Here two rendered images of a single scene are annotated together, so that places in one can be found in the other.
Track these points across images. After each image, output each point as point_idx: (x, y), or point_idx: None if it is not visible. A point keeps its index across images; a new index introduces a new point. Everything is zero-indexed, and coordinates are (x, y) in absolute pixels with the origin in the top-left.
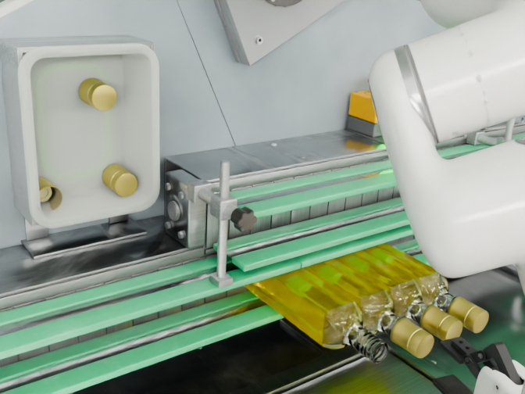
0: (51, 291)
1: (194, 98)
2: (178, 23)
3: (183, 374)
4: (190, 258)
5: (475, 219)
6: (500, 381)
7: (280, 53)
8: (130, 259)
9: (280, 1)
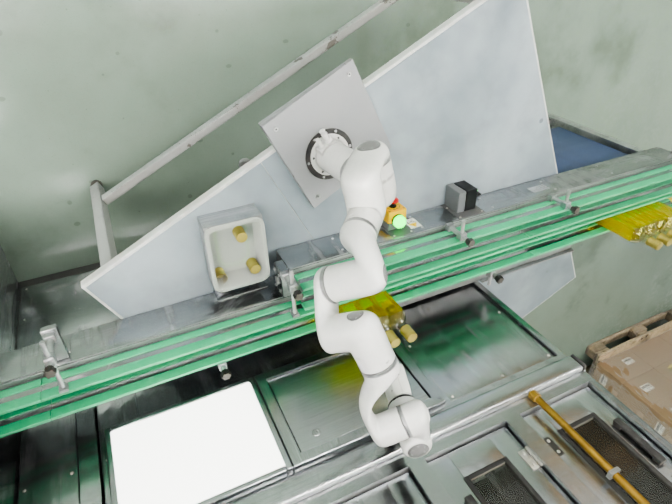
0: (224, 318)
1: (288, 222)
2: (277, 193)
3: (288, 345)
4: (285, 300)
5: (329, 341)
6: None
7: (334, 194)
8: (257, 302)
9: (328, 177)
